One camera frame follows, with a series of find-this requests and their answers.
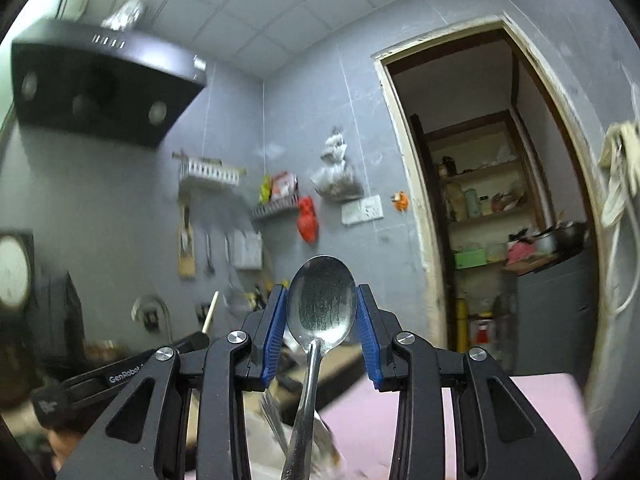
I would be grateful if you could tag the white door frame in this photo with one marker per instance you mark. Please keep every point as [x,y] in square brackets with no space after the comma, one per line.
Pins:
[415,210]

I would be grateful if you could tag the wooden shelf unit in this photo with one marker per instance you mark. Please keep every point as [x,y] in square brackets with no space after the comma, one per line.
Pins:
[490,170]

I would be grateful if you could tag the small steel pot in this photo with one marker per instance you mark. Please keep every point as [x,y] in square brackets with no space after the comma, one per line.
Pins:
[545,244]

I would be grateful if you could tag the pink rag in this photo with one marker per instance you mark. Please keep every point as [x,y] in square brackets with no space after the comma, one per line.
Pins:
[520,252]

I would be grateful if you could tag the yellow roll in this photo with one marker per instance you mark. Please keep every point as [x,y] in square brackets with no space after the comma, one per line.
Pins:
[463,325]

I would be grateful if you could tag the red and white bottle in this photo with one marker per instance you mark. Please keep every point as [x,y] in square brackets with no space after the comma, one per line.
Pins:
[483,332]

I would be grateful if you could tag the steel faucet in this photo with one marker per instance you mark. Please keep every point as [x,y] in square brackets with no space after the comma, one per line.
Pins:
[150,302]

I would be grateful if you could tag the black wall socket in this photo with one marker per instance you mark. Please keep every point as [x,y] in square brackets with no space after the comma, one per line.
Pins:
[150,320]
[203,312]

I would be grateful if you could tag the yellow snack packet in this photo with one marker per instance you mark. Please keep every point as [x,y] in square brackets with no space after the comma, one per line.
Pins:
[265,190]

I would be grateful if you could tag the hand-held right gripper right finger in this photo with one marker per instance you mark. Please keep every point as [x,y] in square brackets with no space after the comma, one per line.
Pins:
[367,340]

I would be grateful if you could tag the hanging metal peeler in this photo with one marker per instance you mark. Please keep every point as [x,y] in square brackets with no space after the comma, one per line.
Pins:
[209,255]

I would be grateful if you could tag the person's left hand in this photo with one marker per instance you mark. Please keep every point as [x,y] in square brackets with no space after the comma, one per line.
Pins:
[65,445]

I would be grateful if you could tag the hanging wooden knife board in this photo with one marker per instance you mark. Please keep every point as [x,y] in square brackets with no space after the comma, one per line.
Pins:
[187,250]

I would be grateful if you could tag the black cooking pot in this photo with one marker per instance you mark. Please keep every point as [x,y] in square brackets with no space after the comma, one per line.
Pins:
[570,235]

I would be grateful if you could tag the pink cloth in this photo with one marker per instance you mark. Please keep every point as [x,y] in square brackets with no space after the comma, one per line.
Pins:
[500,425]

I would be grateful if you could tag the red plastic bag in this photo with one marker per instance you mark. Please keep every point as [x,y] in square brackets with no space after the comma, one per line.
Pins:
[308,220]

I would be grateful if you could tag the clear plastic bag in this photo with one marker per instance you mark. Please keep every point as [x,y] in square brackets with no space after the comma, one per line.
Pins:
[337,180]

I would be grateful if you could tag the light wooden chopstick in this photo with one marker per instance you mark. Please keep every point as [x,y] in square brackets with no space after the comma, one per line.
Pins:
[211,310]

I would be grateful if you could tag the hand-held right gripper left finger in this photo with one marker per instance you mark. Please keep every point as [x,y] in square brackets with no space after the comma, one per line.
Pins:
[274,330]

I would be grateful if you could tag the green box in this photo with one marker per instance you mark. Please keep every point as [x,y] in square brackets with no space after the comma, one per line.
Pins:
[470,258]

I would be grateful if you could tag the steel spoon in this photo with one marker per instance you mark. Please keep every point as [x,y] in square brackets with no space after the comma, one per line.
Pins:
[320,305]

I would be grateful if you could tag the cream rubber gloves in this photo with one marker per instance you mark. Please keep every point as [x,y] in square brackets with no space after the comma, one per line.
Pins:
[622,175]

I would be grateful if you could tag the white plastic utensil holder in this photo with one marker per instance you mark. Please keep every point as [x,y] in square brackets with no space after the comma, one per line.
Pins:
[265,460]

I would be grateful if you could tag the white wall box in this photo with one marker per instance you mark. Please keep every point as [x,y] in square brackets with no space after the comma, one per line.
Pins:
[247,250]

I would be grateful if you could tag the black range hood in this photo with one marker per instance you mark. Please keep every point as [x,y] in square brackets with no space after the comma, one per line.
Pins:
[100,85]

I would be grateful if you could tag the white wall outlet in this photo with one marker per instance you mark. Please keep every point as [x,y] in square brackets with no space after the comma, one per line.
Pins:
[362,211]

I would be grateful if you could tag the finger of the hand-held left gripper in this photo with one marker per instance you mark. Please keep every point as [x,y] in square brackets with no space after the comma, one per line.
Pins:
[195,341]

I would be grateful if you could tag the green jar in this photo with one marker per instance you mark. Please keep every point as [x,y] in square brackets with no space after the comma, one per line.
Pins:
[471,202]

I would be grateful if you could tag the white wall basket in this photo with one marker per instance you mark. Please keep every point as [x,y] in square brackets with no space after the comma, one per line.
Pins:
[210,172]

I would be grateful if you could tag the grey cabinet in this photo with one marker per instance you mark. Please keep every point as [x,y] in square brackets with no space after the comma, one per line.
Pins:
[555,310]

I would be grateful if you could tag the steel fork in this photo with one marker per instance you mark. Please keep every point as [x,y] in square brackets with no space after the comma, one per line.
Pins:
[270,415]
[282,435]

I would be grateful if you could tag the red snack packet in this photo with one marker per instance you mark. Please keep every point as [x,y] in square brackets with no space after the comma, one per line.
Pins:
[285,185]

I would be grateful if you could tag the orange wall hook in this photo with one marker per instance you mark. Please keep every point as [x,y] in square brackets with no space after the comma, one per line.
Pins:
[399,201]

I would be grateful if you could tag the grey metal wall shelf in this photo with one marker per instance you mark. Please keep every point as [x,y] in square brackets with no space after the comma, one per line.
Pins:
[275,209]

